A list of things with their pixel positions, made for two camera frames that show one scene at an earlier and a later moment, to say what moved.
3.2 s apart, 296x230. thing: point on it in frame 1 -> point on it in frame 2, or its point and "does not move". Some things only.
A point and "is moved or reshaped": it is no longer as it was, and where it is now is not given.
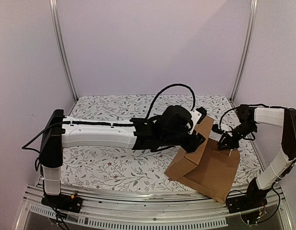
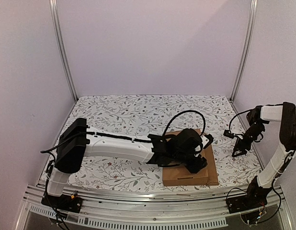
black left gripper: (195, 143) -> (198, 165)
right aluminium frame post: (252, 28) does not move
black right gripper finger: (224, 143) -> (236, 149)
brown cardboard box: (207, 169) is moved or reshaped
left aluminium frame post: (53, 4) does not move
